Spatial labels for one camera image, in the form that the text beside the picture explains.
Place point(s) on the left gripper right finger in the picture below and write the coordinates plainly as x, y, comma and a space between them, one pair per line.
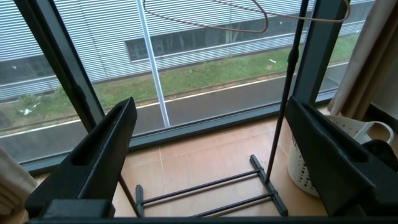
339, 186

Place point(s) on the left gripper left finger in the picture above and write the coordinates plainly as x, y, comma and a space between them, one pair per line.
102, 174

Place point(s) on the white laundry basket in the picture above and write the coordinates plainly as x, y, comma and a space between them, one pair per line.
300, 174

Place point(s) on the heap of clothes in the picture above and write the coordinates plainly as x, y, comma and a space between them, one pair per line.
384, 152

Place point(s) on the black clothes rack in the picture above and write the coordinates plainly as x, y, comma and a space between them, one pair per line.
287, 81

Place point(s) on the beige curtain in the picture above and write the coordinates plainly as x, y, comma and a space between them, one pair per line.
367, 62
12, 183

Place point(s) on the window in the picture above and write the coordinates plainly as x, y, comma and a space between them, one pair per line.
320, 56

